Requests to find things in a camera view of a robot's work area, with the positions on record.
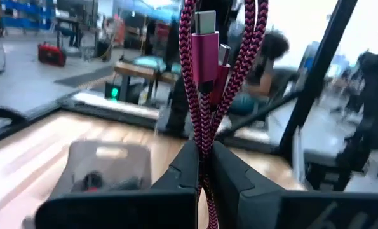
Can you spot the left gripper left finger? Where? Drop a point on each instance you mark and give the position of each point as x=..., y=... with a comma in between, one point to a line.
x=112, y=211

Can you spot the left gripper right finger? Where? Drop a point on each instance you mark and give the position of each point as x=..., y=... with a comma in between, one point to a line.
x=303, y=211

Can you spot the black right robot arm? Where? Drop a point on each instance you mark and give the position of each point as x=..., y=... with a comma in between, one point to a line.
x=371, y=111

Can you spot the grey plastic bin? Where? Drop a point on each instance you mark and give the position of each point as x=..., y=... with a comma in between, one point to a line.
x=112, y=162

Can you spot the device with green light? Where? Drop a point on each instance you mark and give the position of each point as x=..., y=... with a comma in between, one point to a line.
x=113, y=91

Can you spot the person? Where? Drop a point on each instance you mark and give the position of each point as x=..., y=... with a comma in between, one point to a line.
x=265, y=76

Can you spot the wooden background table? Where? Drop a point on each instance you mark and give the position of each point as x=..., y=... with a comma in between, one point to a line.
x=138, y=71

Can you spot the red case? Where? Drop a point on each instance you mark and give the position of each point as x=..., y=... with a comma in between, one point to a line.
x=51, y=54

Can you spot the blue shelving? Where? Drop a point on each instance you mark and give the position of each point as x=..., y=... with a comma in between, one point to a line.
x=26, y=14

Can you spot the black rig frame post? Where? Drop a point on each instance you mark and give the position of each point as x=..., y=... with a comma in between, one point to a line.
x=322, y=70

